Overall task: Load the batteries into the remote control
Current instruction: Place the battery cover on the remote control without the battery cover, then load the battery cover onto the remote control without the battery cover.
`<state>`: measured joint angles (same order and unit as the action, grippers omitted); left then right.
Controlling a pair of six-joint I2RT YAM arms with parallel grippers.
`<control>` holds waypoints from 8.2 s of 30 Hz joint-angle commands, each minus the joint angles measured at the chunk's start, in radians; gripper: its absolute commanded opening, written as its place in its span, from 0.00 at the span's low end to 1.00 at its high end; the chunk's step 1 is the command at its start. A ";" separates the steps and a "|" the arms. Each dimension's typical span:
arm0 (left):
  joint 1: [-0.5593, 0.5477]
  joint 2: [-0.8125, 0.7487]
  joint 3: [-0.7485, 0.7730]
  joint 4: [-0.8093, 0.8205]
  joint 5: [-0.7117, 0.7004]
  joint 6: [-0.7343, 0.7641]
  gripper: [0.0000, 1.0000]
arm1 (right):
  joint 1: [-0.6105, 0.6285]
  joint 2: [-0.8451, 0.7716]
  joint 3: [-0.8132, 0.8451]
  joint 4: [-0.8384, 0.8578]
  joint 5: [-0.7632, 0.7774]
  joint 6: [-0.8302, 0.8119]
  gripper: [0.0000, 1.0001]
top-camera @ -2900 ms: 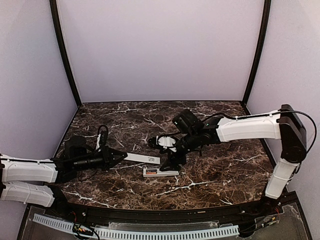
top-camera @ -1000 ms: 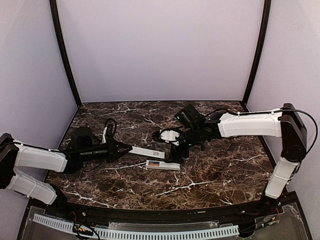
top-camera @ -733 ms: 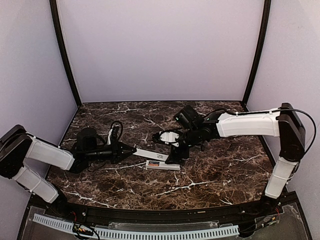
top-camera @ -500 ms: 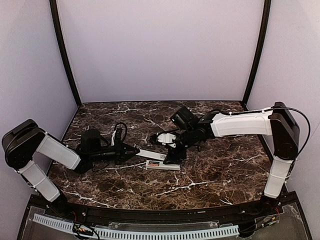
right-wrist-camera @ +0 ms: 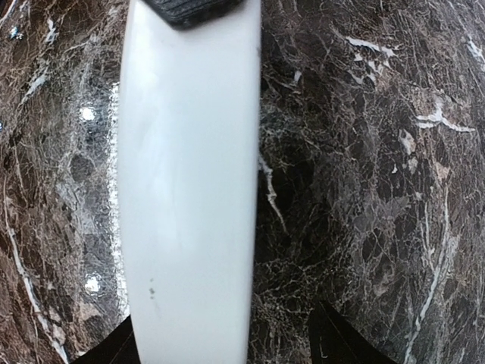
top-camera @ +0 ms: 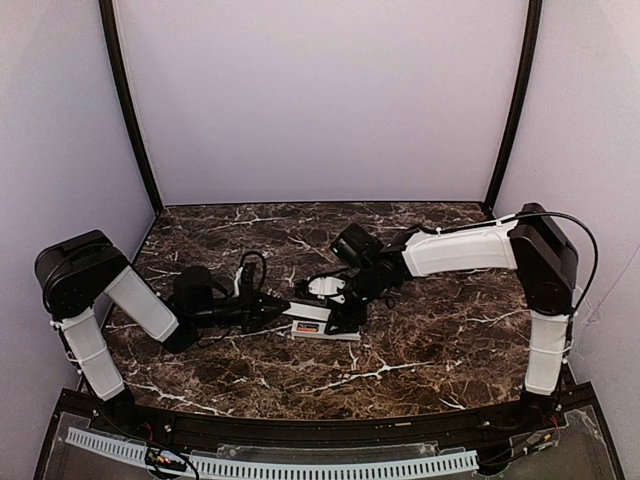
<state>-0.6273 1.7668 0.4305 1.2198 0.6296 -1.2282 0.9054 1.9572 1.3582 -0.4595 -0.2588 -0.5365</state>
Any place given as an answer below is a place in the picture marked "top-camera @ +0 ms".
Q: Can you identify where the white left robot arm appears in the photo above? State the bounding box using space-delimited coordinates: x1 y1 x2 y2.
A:
34 230 291 402

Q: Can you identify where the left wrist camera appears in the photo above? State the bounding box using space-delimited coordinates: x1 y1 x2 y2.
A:
233 251 267 302

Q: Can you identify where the right black frame post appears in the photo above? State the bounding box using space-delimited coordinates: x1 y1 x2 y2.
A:
483 0 543 213

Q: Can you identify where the white remote battery cover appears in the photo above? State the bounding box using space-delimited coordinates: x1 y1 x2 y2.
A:
283 302 331 322

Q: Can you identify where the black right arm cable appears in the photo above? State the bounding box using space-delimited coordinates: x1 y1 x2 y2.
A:
439 212 599 321

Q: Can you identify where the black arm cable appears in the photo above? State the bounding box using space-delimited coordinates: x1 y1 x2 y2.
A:
439 212 599 321
169 249 269 349

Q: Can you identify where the left black frame post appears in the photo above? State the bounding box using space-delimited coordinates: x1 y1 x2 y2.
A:
98 0 164 216

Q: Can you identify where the black front table rail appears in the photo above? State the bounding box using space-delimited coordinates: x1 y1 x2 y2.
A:
132 405 528 449

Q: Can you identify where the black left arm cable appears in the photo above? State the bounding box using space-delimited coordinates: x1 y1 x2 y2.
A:
169 249 269 349

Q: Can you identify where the black frame post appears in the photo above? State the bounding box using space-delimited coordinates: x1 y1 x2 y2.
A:
483 0 543 213
98 0 164 216

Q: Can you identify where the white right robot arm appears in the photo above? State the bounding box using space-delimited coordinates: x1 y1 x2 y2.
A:
325 203 579 428

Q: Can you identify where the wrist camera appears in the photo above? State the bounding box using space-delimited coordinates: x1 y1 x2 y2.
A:
295 275 346 304
233 251 267 302

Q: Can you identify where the grey slotted cable duct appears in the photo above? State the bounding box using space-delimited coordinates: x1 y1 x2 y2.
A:
64 427 479 479

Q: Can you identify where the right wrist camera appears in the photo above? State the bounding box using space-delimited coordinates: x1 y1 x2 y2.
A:
295 275 346 304

